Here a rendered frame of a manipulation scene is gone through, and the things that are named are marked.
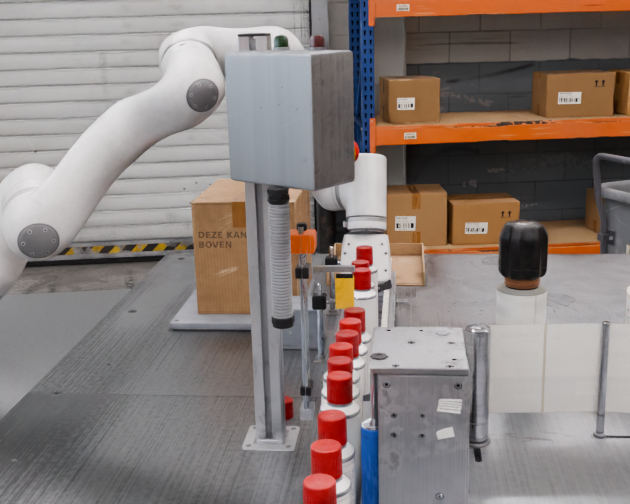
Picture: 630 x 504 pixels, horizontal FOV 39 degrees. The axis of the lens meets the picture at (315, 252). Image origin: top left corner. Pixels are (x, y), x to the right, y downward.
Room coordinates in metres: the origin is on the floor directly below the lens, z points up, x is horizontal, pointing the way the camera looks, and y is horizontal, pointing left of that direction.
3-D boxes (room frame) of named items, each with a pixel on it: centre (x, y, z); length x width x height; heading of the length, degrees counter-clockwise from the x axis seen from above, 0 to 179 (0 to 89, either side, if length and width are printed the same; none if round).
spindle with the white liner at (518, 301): (1.47, -0.35, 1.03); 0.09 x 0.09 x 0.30
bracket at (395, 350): (0.99, -0.12, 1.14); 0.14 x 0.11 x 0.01; 174
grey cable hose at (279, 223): (1.27, 0.05, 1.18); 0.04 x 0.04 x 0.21
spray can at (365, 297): (1.53, -0.08, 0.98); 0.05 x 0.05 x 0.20
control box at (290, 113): (1.32, 0.03, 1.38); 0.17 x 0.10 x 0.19; 49
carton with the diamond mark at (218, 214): (2.14, 0.14, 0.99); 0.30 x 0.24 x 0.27; 174
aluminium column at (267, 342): (1.40, 0.08, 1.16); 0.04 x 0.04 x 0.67; 84
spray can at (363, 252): (1.69, -0.10, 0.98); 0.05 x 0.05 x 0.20
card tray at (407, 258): (2.41, -0.17, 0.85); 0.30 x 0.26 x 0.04; 174
